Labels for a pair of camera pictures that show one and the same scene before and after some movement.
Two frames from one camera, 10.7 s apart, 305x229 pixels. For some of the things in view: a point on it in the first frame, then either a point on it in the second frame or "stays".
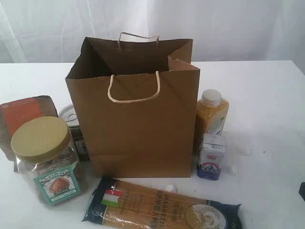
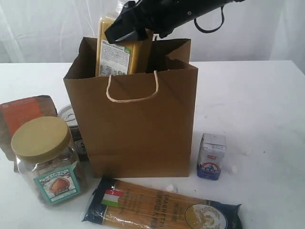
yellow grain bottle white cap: x=212 y=111 -> x=114 y=58
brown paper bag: x=137 y=98 stays
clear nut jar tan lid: x=46 y=160 stays
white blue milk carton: x=212 y=149 stays
